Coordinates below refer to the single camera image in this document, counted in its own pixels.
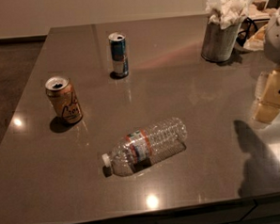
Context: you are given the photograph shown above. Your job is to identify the crumpled white paper tissues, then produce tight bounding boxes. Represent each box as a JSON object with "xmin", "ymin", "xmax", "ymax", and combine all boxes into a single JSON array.
[{"xmin": 205, "ymin": 0, "xmax": 254, "ymax": 29}]

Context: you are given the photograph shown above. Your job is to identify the orange soda can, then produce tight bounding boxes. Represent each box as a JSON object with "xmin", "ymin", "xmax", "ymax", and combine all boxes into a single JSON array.
[{"xmin": 45, "ymin": 75, "xmax": 83, "ymax": 124}]

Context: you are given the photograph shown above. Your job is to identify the clear plastic water bottle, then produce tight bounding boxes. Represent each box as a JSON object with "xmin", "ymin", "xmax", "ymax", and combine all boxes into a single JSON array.
[{"xmin": 101, "ymin": 117, "xmax": 187, "ymax": 177}]

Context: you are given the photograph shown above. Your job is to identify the blue silver energy drink can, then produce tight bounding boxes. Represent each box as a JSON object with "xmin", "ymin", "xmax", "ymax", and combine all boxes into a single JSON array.
[{"xmin": 108, "ymin": 32, "xmax": 129, "ymax": 78}]

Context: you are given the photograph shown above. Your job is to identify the metal mesh waste bin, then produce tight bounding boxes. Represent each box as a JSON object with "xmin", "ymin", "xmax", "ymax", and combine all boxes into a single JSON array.
[{"xmin": 201, "ymin": 22, "xmax": 241, "ymax": 63}]

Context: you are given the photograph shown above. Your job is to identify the black cable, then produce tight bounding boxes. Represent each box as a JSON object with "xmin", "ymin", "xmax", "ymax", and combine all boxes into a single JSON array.
[{"xmin": 235, "ymin": 16, "xmax": 261, "ymax": 48}]

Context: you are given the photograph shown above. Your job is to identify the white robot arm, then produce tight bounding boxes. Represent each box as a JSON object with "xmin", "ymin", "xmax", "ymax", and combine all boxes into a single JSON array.
[{"xmin": 264, "ymin": 7, "xmax": 280, "ymax": 64}]

